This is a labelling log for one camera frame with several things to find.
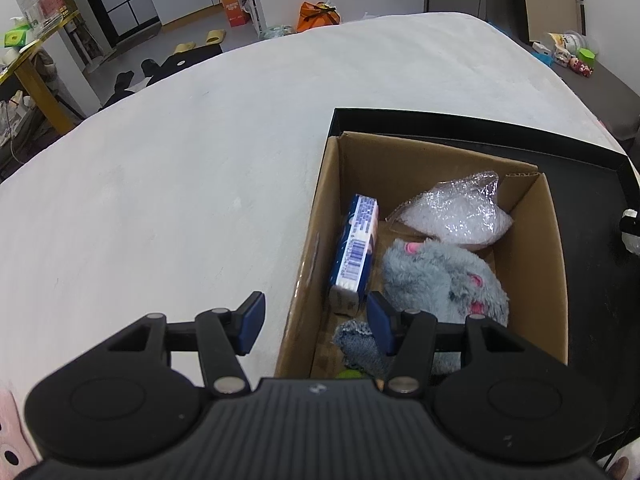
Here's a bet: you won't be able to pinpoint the clear bubble wrap bag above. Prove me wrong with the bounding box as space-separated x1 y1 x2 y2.
386 171 515 250

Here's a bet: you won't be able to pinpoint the orange bag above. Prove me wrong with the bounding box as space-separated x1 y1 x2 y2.
297 1 342 33

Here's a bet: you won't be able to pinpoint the black framed glass door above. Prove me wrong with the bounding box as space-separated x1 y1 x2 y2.
70 0 162 41

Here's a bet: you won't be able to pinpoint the small red doll figures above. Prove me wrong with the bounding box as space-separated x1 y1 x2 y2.
567 55 596 79

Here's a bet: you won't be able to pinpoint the grey plush toy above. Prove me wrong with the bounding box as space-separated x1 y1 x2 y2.
382 238 511 376

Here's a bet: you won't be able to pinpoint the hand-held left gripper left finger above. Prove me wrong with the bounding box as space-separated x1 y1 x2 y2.
107 291 267 395

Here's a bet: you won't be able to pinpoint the brown cardboard box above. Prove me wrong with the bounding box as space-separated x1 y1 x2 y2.
274 131 569 391

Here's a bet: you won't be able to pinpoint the blue tissue packet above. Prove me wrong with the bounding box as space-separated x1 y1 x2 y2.
329 193 380 317

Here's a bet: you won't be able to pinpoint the black tray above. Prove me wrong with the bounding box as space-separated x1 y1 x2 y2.
325 107 640 466

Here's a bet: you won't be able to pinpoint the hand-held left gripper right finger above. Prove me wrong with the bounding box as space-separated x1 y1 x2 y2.
366 291 526 396

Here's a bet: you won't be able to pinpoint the orange cardboard box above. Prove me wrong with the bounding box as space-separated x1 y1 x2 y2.
219 0 251 28

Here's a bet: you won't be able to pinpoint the blue knitted cloth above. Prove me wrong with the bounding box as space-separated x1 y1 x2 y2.
333 319 396 377

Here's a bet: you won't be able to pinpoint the black clothes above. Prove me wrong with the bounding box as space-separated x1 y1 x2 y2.
97 44 223 111

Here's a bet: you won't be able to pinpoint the pink spotted cloth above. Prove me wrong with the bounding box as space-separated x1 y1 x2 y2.
0 389 42 467

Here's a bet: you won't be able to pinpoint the yellow side table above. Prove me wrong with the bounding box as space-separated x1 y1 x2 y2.
0 10 83 136

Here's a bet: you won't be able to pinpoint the clear glass jar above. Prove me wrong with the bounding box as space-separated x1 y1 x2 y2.
21 0 47 27

